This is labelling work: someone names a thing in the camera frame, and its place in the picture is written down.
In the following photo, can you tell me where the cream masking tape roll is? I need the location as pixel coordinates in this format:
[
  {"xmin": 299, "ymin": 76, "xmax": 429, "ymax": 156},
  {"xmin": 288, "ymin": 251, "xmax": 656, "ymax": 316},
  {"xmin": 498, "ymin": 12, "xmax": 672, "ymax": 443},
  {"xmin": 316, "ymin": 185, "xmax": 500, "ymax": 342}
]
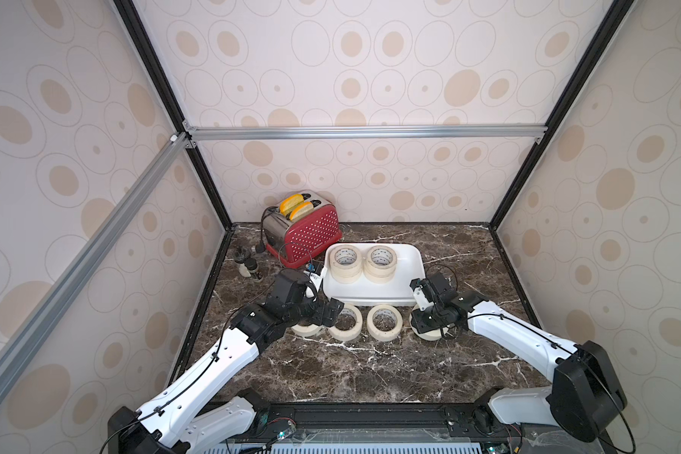
[
  {"xmin": 363, "ymin": 245, "xmax": 398, "ymax": 284},
  {"xmin": 291, "ymin": 323, "xmax": 323, "ymax": 338},
  {"xmin": 409, "ymin": 317, "xmax": 449, "ymax": 342},
  {"xmin": 366, "ymin": 305, "xmax": 403, "ymax": 342},
  {"xmin": 328, "ymin": 304, "xmax": 363, "ymax": 342},
  {"xmin": 327, "ymin": 245, "xmax": 363, "ymax": 284}
]

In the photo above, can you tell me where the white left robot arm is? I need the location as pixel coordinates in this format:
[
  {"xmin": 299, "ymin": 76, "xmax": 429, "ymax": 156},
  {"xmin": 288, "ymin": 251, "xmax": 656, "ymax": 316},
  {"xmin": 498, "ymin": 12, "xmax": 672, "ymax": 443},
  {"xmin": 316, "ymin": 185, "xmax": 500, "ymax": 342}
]
[{"xmin": 100, "ymin": 269, "xmax": 344, "ymax": 453}]

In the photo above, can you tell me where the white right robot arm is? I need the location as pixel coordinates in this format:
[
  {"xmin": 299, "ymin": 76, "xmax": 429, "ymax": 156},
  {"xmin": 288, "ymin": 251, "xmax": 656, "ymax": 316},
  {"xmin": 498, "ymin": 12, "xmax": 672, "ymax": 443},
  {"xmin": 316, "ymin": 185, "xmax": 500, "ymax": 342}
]
[{"xmin": 410, "ymin": 283, "xmax": 627, "ymax": 443}]

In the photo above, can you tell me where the white plastic storage box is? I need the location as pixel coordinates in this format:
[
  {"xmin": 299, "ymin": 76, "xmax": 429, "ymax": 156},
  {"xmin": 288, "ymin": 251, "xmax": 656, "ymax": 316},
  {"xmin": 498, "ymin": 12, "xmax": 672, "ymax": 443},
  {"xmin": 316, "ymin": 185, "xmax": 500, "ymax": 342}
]
[{"xmin": 322, "ymin": 243, "xmax": 426, "ymax": 308}]

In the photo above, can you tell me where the red polka dot toaster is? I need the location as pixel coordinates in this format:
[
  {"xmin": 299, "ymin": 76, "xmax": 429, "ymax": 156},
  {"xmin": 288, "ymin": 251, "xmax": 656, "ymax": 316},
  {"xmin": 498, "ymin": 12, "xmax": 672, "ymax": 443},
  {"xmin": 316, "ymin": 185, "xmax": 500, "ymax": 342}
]
[{"xmin": 255, "ymin": 190, "xmax": 342, "ymax": 269}]

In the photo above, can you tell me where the dark pepper grinder bottle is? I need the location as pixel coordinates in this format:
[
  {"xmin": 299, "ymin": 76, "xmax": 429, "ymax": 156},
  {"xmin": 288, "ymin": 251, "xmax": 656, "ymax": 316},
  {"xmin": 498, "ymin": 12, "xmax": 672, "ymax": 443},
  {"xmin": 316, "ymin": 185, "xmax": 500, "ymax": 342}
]
[{"xmin": 243, "ymin": 257, "xmax": 263, "ymax": 281}]

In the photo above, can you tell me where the rear yellow bread slice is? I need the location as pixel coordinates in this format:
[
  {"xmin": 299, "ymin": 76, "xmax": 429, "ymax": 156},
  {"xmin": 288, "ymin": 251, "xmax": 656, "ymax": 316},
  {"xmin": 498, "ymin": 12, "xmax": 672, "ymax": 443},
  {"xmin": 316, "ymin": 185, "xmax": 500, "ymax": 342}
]
[{"xmin": 278, "ymin": 193, "xmax": 305, "ymax": 216}]

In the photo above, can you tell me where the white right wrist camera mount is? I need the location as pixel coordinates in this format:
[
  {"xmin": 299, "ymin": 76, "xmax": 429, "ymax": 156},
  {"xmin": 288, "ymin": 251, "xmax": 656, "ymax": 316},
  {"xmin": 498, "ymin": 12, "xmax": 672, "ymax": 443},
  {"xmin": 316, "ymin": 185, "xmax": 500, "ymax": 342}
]
[{"xmin": 410, "ymin": 272, "xmax": 457, "ymax": 311}]

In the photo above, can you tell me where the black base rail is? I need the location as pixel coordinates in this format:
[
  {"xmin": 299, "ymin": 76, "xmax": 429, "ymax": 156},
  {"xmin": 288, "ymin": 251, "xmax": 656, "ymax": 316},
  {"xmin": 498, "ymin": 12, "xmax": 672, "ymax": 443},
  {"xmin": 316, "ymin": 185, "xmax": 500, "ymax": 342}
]
[{"xmin": 207, "ymin": 402, "xmax": 536, "ymax": 453}]

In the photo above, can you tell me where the silver horizontal rear rail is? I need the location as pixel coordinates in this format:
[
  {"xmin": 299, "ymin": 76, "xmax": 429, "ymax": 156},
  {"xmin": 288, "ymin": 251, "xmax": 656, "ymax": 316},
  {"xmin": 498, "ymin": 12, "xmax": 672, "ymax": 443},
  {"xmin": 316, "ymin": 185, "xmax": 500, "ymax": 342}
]
[{"xmin": 188, "ymin": 124, "xmax": 548, "ymax": 141}]

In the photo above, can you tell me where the silver left side rail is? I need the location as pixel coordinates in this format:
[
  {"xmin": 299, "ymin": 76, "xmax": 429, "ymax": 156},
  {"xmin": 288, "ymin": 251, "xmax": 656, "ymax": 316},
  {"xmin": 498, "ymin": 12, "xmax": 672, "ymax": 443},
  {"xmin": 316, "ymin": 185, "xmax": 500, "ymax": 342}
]
[{"xmin": 0, "ymin": 132, "xmax": 189, "ymax": 432}]

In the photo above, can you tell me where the black vertical frame post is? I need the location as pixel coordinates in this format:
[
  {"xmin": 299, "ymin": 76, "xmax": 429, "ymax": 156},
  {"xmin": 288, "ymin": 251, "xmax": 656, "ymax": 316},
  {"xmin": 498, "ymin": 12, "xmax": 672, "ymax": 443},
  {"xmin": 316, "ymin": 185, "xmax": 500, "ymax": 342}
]
[{"xmin": 489, "ymin": 0, "xmax": 637, "ymax": 231}]

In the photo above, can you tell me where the black left frame post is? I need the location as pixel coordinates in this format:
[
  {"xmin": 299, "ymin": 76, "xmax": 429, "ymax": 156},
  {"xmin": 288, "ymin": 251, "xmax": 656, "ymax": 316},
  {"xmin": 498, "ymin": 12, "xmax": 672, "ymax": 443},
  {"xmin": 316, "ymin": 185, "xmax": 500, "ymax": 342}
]
[{"xmin": 112, "ymin": 0, "xmax": 234, "ymax": 231}]

